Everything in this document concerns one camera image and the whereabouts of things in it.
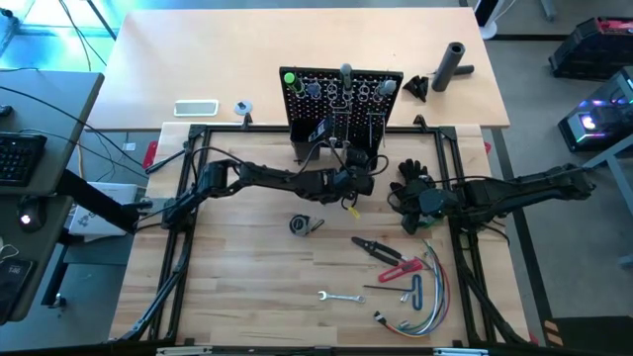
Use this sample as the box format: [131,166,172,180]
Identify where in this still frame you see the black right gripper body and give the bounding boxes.
[417,186,464,223]

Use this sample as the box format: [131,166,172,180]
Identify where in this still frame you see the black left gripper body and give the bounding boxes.
[338,146,377,199]

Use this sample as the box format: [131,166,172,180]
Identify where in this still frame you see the black work glove green cuff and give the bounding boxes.
[389,157,442,236]

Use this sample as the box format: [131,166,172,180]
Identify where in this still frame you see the black wire stripper pliers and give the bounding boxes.
[350,235,407,267]

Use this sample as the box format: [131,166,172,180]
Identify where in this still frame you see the black tool with white labels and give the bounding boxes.
[309,116,333,144]

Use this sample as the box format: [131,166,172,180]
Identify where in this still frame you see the grey black tape measure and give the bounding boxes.
[288,214,326,238]

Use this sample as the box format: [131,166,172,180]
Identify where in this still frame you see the green black handled screwdriver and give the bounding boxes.
[283,72,306,98]

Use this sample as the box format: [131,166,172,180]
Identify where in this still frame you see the short black pegboard bin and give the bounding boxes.
[347,129,382,170]

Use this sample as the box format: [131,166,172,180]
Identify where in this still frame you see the tall black pegboard bin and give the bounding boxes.
[290,121,322,162]

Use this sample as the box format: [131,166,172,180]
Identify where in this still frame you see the black metal pegboard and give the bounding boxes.
[279,66,405,149]

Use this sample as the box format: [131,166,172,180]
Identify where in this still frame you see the grey cylinder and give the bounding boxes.
[430,41,468,94]

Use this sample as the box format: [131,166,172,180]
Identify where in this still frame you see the white rectangular tray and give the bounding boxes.
[173,98,221,118]

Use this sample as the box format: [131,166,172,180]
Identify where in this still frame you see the grey table legs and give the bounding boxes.
[575,146,633,269]

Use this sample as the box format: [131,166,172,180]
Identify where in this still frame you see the computer case with coloured lights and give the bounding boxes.
[557,67,633,154]

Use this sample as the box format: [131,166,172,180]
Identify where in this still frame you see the white fan base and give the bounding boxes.
[473,0,519,42]

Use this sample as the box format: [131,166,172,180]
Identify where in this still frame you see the light wooden table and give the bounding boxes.
[87,6,511,132]

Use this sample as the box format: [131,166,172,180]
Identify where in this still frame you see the black and red case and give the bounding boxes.
[548,16,633,81]

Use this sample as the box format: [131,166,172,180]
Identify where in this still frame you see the white cardboard box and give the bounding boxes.
[67,180,140,238]

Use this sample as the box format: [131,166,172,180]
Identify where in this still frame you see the black support beam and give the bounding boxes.
[54,169,140,234]

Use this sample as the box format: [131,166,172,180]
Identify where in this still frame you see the dark grey desk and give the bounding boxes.
[0,68,107,325]

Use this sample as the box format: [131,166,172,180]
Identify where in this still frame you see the black computer mouse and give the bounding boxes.
[18,201,47,233]

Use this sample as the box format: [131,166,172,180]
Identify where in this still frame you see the black keyboard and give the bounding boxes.
[0,132,49,188]

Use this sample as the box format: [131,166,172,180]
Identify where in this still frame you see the black smartphone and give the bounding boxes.
[0,255,37,323]

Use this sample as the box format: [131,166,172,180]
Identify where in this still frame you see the metal wire pegboard hook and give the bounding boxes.
[368,109,391,148]
[329,95,355,148]

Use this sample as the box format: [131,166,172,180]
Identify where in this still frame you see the coloured cable bundle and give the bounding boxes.
[373,239,452,340]

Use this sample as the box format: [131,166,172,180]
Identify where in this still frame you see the blue T-handle hex key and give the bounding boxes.
[363,274,425,312]

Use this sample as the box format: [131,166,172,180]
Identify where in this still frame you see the wire ring tool rack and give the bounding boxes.
[285,76,394,103]

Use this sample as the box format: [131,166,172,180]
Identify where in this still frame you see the black aluminium table frame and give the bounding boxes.
[109,122,534,347]

